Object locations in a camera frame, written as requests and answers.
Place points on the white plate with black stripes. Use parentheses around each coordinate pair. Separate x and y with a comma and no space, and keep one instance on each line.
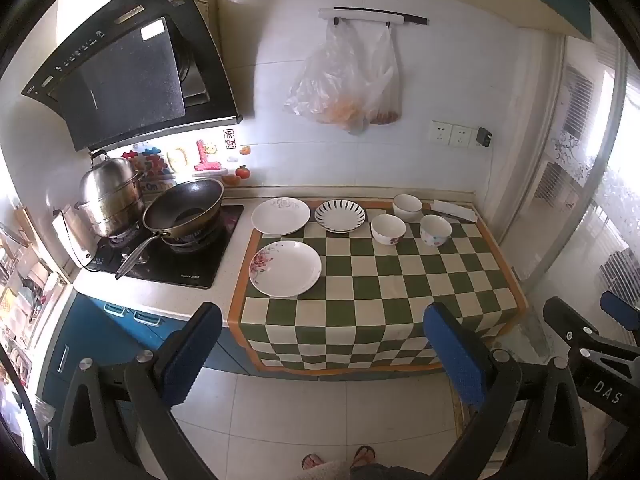
(340,216)

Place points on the pink slipper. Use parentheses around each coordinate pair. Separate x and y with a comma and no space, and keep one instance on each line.
(312,461)

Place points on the white wall hook rail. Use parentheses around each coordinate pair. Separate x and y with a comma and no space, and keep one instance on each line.
(370,16)

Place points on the small clear plastic bag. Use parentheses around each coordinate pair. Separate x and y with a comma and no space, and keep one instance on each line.
(390,105)

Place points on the black gas stove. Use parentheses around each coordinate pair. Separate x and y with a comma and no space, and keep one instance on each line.
(180,265)

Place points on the white wall socket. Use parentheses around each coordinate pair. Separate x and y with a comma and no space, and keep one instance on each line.
(441,132)
(460,136)

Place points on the black wall adapter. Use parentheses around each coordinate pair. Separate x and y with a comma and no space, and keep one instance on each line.
(483,136)

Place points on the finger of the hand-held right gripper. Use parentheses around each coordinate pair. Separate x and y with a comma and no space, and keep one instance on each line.
(565,317)
(620,305)

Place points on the person's trouser legs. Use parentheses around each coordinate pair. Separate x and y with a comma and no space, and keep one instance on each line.
(380,474)

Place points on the large clear plastic bag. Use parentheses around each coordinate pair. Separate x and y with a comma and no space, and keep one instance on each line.
(330,85)

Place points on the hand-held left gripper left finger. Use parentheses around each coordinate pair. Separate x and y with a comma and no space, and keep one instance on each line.
(192,355)

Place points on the white bowl with dark rim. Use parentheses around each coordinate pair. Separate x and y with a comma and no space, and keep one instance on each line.
(406,206)

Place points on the white plate with grey rose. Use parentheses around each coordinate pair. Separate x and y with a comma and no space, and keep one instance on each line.
(280,216)

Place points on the white kettle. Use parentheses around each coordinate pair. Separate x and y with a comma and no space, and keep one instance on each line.
(70,242)

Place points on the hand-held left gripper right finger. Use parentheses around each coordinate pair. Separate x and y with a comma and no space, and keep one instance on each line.
(452,355)

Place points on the cluttered side shelf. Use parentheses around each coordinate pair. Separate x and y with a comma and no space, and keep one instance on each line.
(22,300)

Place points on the blue kitchen cabinet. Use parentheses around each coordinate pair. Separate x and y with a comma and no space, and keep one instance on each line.
(100,325)

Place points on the colourful wall stickers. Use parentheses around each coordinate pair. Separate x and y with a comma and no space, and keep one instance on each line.
(202,157)

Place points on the white plate with pink flowers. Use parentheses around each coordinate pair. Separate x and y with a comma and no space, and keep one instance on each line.
(286,269)

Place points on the white bowl with colourful flowers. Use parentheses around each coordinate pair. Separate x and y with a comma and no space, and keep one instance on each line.
(435,231)

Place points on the black range hood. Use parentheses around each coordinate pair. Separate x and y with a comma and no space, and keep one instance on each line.
(125,70)

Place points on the steel steamer pot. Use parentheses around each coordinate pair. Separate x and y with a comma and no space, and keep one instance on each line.
(107,195)

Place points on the folded white paper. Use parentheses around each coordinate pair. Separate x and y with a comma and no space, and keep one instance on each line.
(454,209)

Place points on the white bowl with red flowers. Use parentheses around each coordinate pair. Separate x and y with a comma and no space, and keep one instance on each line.
(388,230)

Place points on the sliding glass door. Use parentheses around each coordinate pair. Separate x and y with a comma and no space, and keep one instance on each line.
(565,160)

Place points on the green white checkered mat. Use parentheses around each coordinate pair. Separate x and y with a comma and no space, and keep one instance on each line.
(380,290)

